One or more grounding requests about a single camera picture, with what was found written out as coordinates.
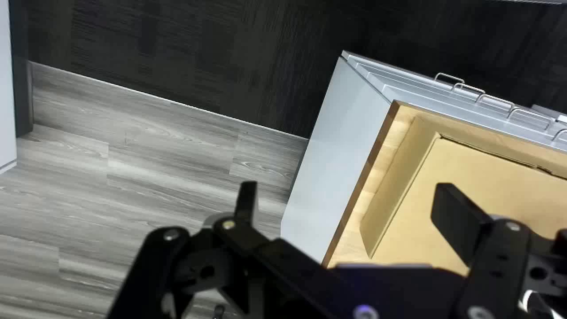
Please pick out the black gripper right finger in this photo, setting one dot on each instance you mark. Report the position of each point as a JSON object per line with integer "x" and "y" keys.
{"x": 507, "y": 267}

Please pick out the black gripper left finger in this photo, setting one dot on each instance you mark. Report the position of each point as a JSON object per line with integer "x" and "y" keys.
{"x": 195, "y": 277}

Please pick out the flat cardboard box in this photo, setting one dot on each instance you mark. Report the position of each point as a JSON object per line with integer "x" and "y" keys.
{"x": 489, "y": 183}

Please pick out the white panel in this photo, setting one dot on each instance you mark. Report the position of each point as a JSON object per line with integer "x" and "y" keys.
{"x": 5, "y": 89}

